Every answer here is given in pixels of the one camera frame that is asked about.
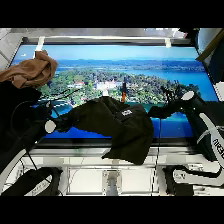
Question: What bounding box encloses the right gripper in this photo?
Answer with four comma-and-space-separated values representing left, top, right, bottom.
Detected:
147, 105, 170, 120

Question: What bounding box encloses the brown garment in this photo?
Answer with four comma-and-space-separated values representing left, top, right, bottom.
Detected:
0, 50, 60, 90

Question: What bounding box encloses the black cable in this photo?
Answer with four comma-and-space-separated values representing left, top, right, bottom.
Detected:
9, 99, 37, 141
24, 145, 39, 172

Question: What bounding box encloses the black garment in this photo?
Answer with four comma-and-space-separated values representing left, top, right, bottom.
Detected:
0, 80, 43, 141
59, 96, 155, 166

